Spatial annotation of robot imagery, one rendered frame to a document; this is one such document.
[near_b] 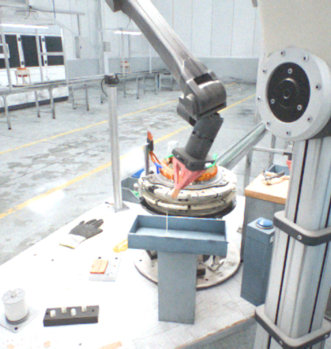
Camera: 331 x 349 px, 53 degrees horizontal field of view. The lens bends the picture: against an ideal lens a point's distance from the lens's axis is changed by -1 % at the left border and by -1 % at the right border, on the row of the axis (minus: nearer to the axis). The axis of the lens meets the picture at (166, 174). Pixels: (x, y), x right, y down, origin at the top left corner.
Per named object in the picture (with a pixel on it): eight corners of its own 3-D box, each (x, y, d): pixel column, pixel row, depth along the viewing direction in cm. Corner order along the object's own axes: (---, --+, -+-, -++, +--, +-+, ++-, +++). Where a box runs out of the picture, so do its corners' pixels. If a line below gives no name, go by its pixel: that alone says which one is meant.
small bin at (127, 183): (154, 195, 175) (154, 181, 172) (140, 205, 163) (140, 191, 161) (127, 189, 182) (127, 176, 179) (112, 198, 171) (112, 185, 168)
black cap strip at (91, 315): (47, 313, 97) (46, 307, 96) (99, 310, 98) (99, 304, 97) (43, 326, 92) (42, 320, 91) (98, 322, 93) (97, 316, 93)
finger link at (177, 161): (161, 181, 84) (175, 148, 80) (179, 179, 89) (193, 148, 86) (180, 197, 81) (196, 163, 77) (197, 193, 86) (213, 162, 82)
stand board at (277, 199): (262, 176, 127) (263, 171, 126) (315, 187, 117) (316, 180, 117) (243, 195, 111) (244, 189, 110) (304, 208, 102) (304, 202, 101)
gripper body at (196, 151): (168, 154, 79) (181, 126, 76) (194, 153, 87) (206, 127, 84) (188, 169, 76) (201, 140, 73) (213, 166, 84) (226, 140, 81)
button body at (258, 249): (239, 296, 103) (246, 224, 94) (252, 286, 108) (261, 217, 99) (258, 309, 98) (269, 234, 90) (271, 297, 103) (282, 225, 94)
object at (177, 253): (131, 322, 94) (126, 233, 84) (139, 295, 104) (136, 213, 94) (220, 331, 90) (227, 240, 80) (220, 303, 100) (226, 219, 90)
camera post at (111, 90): (122, 208, 160) (116, 85, 140) (117, 210, 159) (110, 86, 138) (119, 206, 162) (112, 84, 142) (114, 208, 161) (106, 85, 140)
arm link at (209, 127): (213, 114, 72) (231, 118, 76) (195, 101, 77) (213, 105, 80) (200, 142, 75) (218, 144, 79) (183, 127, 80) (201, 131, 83)
